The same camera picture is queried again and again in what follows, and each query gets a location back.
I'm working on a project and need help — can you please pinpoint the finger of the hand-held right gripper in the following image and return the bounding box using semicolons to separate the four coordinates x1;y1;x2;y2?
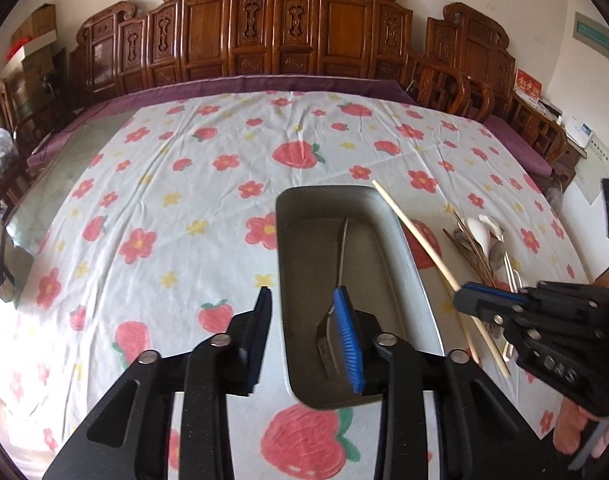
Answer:
455;281;609;312
453;295;609;357

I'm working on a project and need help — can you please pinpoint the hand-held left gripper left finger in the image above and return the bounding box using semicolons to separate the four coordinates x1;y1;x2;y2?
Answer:
42;286;274;480

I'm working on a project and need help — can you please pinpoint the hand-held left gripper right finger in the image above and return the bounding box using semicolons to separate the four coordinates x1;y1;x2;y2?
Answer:
332;287;555;480

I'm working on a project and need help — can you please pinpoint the light wooden chopstick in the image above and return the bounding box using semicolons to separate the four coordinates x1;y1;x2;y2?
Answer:
462;320;480;365
372;180;513;380

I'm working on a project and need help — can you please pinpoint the dark brown chopstick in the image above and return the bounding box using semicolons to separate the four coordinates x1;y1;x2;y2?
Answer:
453;211;496;286
443;229;493;287

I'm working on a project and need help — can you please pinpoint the metal tray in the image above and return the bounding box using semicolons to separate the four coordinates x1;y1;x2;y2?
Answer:
275;185;446;409

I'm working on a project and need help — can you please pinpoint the white framed board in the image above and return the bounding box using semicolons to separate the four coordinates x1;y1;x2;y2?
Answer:
575;132;609;206

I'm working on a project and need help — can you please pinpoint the strawberry flower print tablecloth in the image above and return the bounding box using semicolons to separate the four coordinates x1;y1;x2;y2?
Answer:
0;91;598;480

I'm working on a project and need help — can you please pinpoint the white desk device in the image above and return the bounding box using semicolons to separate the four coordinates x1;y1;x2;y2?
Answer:
559;114;598;149

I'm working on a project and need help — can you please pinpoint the red greeting card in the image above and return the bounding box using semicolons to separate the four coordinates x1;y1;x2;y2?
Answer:
512;67;542;106

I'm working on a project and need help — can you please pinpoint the row of carved wooden chairs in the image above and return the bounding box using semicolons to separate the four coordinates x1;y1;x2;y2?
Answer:
67;0;518;108

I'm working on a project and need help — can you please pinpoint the large cardboard box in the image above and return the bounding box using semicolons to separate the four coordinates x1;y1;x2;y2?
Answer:
19;52;58;107

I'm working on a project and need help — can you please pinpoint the brown cardboard box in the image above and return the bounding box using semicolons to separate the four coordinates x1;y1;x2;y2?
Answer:
10;2;58;46

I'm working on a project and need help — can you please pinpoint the grey green wall sign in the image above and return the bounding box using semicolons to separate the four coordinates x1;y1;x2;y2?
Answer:
572;10;609;64

